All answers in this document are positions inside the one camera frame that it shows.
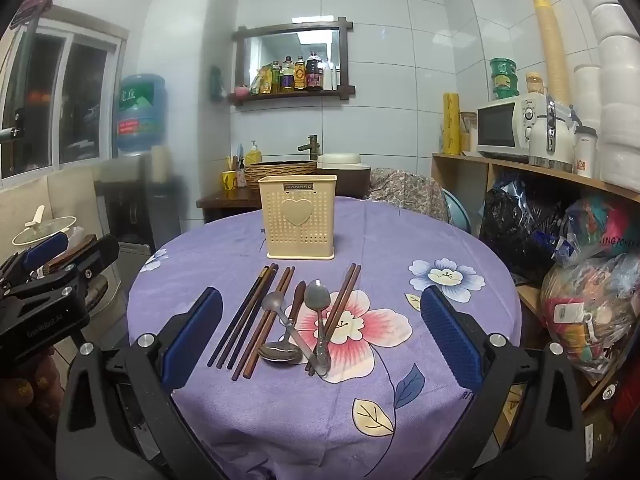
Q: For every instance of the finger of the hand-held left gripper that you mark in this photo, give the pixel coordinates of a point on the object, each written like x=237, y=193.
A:
x=97, y=255
x=45, y=251

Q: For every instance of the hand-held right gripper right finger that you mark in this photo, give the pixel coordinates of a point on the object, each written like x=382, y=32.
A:
x=450, y=335

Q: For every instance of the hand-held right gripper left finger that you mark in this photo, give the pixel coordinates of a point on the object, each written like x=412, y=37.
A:
x=192, y=340

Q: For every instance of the dark chopstick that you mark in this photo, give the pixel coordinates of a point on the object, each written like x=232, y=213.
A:
x=238, y=315
x=246, y=315
x=240, y=346

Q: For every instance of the beige perforated cutlery holder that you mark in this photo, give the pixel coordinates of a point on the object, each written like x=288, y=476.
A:
x=297, y=240

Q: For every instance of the person's left hand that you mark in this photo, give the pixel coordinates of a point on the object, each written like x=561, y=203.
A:
x=25, y=395

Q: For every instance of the glass pot lid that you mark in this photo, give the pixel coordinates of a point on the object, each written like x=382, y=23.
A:
x=45, y=232

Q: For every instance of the dark water dispenser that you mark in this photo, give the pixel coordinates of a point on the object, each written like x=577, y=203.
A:
x=160, y=210

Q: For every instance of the purple floral tablecloth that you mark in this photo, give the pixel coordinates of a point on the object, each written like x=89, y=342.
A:
x=400, y=240

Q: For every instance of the teal plastic basin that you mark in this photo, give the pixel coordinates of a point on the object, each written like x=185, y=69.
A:
x=457, y=212

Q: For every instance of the black plastic bag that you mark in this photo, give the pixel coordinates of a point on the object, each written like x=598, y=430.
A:
x=520, y=230

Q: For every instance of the dark wooden counter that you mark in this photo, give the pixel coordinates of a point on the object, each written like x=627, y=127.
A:
x=225, y=205

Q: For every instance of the large clear bag of packets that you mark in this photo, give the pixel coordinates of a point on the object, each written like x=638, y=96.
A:
x=585, y=310

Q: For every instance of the blue water jug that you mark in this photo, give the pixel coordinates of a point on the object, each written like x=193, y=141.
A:
x=142, y=115

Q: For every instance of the floral patterned cloth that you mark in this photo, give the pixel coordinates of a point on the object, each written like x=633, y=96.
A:
x=405, y=192

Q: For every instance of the yellow cup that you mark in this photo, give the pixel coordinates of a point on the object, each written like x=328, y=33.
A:
x=230, y=180

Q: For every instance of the sliding window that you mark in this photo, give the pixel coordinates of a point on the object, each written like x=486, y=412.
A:
x=85, y=100

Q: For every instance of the wooden shelf unit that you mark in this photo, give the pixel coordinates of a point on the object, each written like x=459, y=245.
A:
x=465, y=180

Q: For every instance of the small dark bottle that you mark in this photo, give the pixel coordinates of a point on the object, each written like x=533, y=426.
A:
x=242, y=177

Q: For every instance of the yellow soap dispenser bottle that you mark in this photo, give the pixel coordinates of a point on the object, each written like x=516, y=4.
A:
x=254, y=155

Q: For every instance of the wicker basket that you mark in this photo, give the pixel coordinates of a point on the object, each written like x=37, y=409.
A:
x=280, y=172

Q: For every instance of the clear bag of colourful items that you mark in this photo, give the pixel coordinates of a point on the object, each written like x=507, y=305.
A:
x=605, y=225

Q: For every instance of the glass jar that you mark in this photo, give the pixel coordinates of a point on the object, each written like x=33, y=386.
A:
x=468, y=135

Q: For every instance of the brown pot with beige lid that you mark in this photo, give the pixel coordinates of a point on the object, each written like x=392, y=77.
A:
x=342, y=161

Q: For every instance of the yellow plastic bag roll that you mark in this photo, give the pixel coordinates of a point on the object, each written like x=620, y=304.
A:
x=451, y=125

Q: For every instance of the white microwave oven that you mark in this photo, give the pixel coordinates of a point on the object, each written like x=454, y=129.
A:
x=500, y=127

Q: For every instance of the white electric kettle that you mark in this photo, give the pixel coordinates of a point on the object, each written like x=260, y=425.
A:
x=542, y=140

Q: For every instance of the pink round object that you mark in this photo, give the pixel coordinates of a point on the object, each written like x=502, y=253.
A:
x=241, y=91

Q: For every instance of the white tumbler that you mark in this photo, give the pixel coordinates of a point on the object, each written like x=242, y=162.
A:
x=585, y=157

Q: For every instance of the bronze faucet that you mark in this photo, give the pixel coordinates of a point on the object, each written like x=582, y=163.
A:
x=312, y=147

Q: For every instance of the yellow seasoning packet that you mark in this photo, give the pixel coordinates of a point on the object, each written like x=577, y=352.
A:
x=261, y=81

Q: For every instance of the yellow oil bottle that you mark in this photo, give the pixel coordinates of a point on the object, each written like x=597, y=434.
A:
x=275, y=79

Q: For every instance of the green instant noodle bowl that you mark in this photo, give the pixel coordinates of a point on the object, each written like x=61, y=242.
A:
x=503, y=66
x=505, y=87

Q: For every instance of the purple label bottle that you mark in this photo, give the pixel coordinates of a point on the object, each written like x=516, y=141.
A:
x=287, y=76

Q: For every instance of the yellow lidded jar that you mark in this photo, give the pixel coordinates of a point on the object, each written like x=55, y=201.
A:
x=535, y=85

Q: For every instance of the amber sauce bottle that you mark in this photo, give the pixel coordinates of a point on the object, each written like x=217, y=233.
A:
x=300, y=74

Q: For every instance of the wooden framed mirror shelf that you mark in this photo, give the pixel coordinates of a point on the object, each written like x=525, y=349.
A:
x=280, y=47

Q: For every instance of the dark soy sauce bottle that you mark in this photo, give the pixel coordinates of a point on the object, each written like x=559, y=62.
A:
x=313, y=71

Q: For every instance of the white bottle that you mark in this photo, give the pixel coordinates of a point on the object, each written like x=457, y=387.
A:
x=330, y=76

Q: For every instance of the stack of white foam bowls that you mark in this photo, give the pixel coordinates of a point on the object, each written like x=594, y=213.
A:
x=615, y=85

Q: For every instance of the stack of yellow paper cups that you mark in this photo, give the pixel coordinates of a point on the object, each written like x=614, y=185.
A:
x=547, y=45

